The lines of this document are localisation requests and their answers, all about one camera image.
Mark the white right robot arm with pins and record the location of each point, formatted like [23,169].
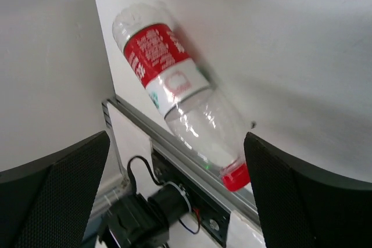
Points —
[135,221]

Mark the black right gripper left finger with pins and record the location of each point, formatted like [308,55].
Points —
[47,202]

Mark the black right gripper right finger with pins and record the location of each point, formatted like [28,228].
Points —
[302,205]

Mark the red label plastic bottle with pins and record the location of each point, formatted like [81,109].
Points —
[196,111]

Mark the aluminium front table rail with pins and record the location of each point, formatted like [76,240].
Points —
[185,161]

